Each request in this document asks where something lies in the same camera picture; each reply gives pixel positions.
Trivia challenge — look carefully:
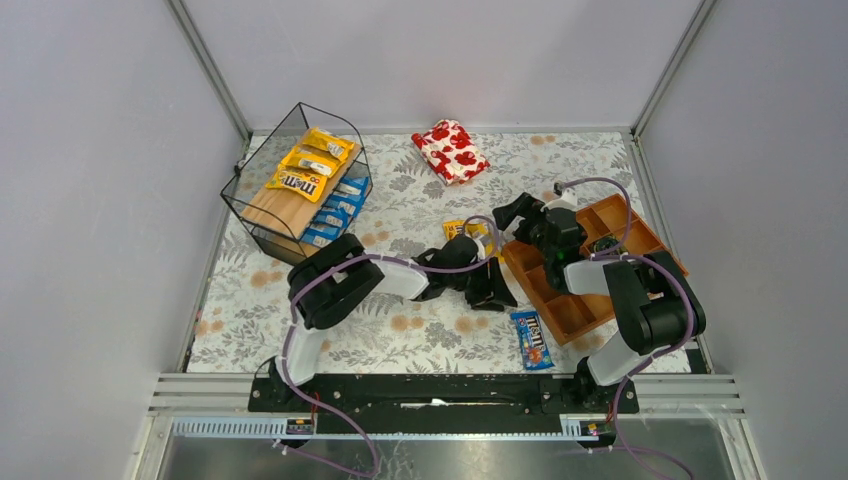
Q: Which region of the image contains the yellow m&m bag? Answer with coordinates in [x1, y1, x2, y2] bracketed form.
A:
[265, 167, 329, 203]
[280, 146, 342, 177]
[442, 220, 466, 241]
[301, 127, 355, 162]
[465, 223, 503, 261]

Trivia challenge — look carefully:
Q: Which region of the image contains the blue m&m bag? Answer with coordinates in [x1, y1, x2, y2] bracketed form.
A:
[510, 311, 554, 371]
[325, 193, 365, 217]
[300, 223, 344, 248]
[337, 176, 370, 197]
[312, 207, 351, 229]

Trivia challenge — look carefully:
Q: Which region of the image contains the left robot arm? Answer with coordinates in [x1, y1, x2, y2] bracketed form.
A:
[274, 233, 517, 386]

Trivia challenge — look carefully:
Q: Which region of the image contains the green black coiled roll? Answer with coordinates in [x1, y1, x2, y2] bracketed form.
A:
[590, 235, 628, 255]

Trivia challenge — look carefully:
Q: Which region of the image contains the floral table mat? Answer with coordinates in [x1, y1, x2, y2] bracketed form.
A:
[186, 132, 641, 373]

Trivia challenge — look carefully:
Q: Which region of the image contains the orange compartment tray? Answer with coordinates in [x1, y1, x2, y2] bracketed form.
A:
[500, 193, 689, 346]

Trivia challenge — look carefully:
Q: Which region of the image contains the red white floral pouch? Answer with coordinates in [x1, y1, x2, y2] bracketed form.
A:
[411, 119, 490, 186]

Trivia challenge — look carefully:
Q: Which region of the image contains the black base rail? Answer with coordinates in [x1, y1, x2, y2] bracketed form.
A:
[248, 374, 640, 436]

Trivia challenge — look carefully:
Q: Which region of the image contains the black wire wooden shelf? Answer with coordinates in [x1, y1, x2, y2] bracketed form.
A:
[220, 102, 371, 265]

